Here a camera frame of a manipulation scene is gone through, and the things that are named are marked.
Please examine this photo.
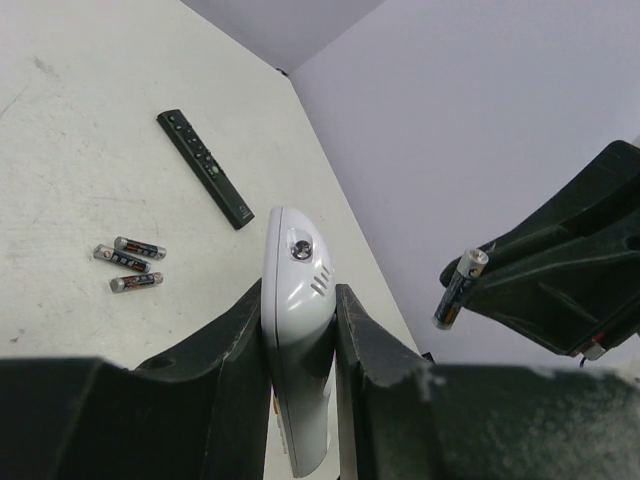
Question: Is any aaa battery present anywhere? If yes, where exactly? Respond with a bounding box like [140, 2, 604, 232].
[114, 236, 167, 260]
[109, 272, 164, 293]
[93, 244, 151, 274]
[433, 248, 489, 330]

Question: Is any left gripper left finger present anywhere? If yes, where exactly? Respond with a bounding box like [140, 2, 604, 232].
[1, 285, 271, 479]

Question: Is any white remote control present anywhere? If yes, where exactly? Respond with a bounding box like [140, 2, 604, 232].
[260, 206, 337, 478]

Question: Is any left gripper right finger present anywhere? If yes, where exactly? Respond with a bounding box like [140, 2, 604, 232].
[336, 284, 639, 479]

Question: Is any black remote control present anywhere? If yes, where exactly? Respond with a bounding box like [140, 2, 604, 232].
[156, 109, 254, 230]

